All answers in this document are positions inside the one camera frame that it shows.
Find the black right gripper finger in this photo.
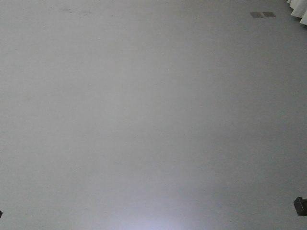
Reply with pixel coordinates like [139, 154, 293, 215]
[293, 197, 307, 216]

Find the grey floor plate right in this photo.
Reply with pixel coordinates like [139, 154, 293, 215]
[262, 11, 276, 18]

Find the grey floor plate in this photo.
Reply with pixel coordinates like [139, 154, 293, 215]
[250, 12, 263, 18]
[262, 11, 276, 18]

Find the grey floor plate left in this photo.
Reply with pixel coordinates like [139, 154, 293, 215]
[250, 12, 263, 18]

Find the white curtain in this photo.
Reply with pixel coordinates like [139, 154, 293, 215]
[287, 0, 307, 25]

